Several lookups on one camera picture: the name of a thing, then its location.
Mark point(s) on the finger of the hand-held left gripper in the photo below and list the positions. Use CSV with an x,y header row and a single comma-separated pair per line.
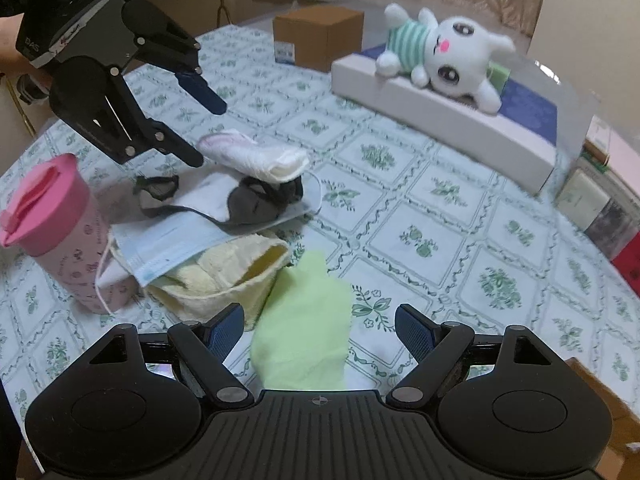
x,y
165,140
202,92

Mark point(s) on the small green block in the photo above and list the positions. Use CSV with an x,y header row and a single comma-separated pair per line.
x,y
499,77

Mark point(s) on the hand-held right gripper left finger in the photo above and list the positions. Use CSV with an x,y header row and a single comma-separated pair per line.
x,y
227,330

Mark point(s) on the light green cloth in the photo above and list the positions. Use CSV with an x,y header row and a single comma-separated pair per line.
x,y
300,325

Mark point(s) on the white plush bunny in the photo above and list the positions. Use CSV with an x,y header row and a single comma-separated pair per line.
x,y
450,45

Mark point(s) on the grey marbled book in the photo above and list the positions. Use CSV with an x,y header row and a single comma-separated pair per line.
x,y
612,225

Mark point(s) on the yellow towel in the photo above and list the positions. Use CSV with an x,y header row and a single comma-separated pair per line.
x,y
220,275

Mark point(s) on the white book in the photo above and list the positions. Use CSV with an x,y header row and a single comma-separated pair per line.
x,y
580,197

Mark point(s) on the clear plastic sheet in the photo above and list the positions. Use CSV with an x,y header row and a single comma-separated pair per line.
x,y
575,110

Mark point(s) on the thin book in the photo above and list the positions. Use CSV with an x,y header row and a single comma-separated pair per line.
x,y
597,152

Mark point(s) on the cardboard box tray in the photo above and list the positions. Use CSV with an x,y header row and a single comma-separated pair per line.
x,y
620,410

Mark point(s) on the floral printed tablecloth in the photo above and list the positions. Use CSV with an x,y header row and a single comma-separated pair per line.
x,y
425,200

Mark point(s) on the person's left hand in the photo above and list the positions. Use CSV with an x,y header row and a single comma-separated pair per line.
x,y
9,45

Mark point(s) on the red book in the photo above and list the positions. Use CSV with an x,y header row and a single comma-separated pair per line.
x,y
631,257

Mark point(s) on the pink tumbler cup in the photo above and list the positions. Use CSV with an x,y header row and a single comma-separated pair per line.
x,y
60,230

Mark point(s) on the small brown cardboard box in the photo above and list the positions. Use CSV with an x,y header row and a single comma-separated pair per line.
x,y
325,30

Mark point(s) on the white flat box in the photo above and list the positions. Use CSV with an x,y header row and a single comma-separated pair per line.
x,y
450,125

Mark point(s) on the blue face mask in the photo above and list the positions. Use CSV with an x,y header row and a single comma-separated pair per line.
x,y
165,245

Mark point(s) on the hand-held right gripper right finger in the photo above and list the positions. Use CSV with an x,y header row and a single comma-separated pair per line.
x,y
415,332

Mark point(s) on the white sock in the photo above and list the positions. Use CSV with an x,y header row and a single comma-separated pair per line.
x,y
250,155

